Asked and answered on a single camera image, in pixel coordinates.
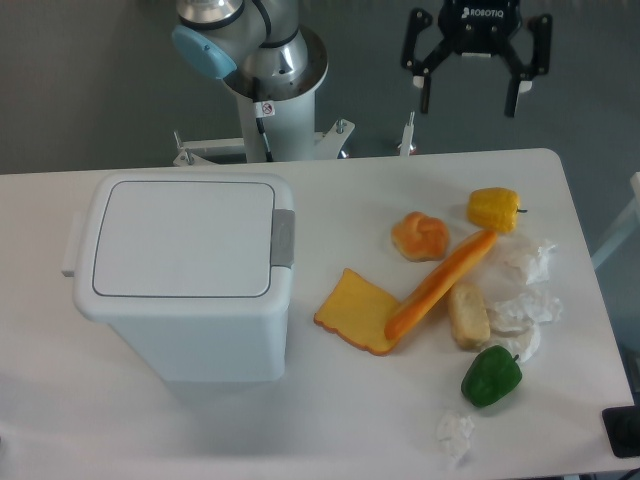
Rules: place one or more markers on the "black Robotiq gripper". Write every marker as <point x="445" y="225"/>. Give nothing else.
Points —
<point x="480" y="27"/>

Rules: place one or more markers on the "grey trash can push button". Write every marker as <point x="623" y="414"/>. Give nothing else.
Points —
<point x="283" y="238"/>

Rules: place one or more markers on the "white plastic trash can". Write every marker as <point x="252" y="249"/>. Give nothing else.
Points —
<point x="192" y="339"/>

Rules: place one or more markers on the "white trash can lid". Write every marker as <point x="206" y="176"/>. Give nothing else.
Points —
<point x="185" y="239"/>

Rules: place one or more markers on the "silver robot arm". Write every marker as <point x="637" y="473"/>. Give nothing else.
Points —
<point x="217" y="37"/>

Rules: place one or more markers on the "yellow corn cob piece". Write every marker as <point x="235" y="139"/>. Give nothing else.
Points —
<point x="494" y="208"/>

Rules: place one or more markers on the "round bread roll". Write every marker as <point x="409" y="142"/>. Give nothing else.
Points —
<point x="419" y="237"/>

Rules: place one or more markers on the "long orange baguette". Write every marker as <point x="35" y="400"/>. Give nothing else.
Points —
<point x="435" y="285"/>

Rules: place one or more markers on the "crumpled white tissue upper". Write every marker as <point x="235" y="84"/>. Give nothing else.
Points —
<point x="530" y="260"/>

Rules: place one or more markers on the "beige bread block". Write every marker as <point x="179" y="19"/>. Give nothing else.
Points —
<point x="470" y="325"/>

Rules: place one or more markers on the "crumpled white tissue middle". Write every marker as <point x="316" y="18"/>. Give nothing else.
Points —
<point x="515" y="324"/>

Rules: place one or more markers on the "yellow toast slice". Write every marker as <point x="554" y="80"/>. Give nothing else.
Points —
<point x="357" y="311"/>

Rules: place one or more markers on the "green bell pepper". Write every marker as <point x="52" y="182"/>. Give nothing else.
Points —
<point x="493" y="374"/>

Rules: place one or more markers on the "small crumpled white tissue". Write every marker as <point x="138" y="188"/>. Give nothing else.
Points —
<point x="454" y="435"/>

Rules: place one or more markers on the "black device at edge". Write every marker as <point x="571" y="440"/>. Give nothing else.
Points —
<point x="622" y="429"/>

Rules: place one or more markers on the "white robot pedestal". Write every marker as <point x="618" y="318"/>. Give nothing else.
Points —
<point x="285" y="128"/>

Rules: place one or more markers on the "white metal base frame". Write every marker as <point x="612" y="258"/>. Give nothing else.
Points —
<point x="327" y="145"/>

